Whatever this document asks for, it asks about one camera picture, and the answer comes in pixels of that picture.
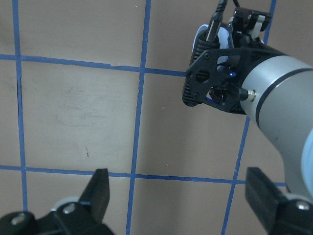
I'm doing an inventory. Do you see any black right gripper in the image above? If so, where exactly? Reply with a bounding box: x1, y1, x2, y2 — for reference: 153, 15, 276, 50
182, 7, 282, 115

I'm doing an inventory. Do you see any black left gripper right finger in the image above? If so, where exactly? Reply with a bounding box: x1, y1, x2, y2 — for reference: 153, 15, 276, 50
245, 167, 288, 233

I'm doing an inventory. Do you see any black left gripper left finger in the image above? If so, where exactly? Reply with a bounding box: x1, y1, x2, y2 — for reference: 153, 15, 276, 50
78, 168, 110, 223

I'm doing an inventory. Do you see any light blue plastic cup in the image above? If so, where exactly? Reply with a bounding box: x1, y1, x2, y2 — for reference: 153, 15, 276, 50
189, 24, 236, 76

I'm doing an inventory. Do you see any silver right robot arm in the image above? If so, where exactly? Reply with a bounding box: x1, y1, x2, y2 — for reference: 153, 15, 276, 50
182, 0, 313, 200

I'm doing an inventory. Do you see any black right camera cable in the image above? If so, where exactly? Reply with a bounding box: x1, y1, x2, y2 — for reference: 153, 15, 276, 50
204, 0, 229, 42

